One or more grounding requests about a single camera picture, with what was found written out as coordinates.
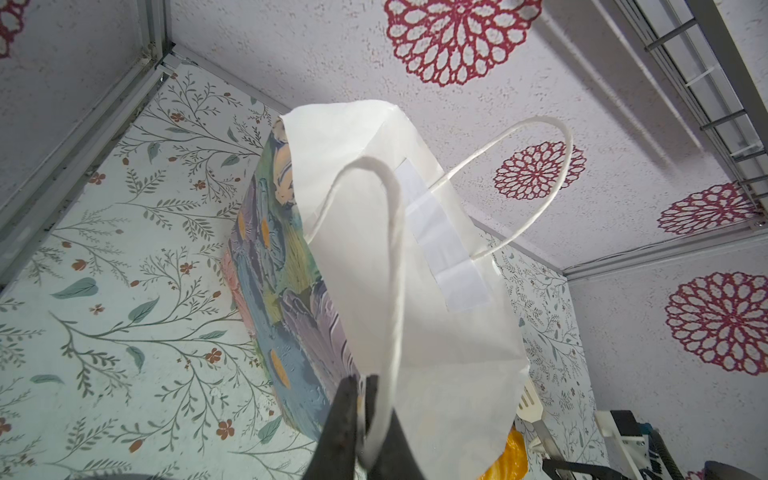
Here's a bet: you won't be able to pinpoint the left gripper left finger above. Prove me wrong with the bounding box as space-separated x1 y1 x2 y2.
303 376 358 480

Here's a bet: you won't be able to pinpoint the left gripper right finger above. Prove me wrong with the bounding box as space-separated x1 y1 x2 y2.
358 375 423 480

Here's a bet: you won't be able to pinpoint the metal tongs with white tips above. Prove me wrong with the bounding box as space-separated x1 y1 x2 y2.
517 378 564 461

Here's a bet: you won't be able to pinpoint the floral paper bag white interior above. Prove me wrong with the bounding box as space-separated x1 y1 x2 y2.
220 99 575 480

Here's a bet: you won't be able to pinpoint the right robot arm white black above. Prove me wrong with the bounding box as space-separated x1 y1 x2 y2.
532 410 767 479

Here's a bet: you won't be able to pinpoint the long braided bread loaf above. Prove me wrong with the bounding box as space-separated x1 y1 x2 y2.
479 428 529 480

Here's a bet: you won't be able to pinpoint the black wall shelf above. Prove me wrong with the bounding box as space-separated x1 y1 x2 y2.
616 0 767 209

